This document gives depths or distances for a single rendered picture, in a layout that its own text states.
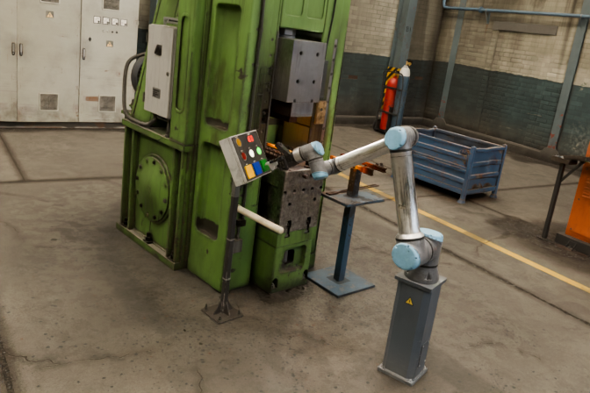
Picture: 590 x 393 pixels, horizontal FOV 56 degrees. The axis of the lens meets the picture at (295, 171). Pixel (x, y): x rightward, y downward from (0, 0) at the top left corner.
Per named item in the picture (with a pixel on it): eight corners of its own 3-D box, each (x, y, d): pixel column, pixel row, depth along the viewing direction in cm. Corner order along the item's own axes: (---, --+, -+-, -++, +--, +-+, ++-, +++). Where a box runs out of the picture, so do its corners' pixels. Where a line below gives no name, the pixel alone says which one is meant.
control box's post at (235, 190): (226, 313, 363) (244, 153, 335) (221, 315, 360) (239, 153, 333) (223, 310, 365) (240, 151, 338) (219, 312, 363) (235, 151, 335)
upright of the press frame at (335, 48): (314, 267, 450) (359, -33, 392) (291, 274, 433) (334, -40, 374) (278, 246, 481) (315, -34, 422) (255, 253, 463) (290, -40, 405)
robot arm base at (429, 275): (443, 277, 313) (447, 261, 311) (429, 288, 298) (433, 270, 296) (413, 266, 324) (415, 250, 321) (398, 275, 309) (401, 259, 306)
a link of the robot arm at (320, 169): (334, 175, 328) (327, 155, 329) (322, 177, 319) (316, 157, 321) (322, 179, 334) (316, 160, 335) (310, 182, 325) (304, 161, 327)
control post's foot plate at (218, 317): (245, 316, 363) (247, 303, 360) (218, 325, 348) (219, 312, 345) (226, 302, 377) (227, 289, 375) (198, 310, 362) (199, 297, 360)
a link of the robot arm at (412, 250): (433, 265, 295) (419, 124, 291) (417, 274, 281) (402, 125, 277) (407, 263, 305) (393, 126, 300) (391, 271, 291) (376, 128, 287)
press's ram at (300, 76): (327, 103, 388) (335, 44, 377) (286, 103, 361) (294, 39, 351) (287, 92, 416) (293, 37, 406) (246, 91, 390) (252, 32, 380)
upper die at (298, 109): (312, 116, 381) (313, 103, 378) (290, 117, 367) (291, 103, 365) (271, 104, 410) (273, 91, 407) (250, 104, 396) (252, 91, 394)
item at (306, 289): (329, 293, 409) (330, 291, 409) (269, 313, 369) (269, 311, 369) (293, 272, 436) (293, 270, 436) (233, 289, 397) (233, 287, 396)
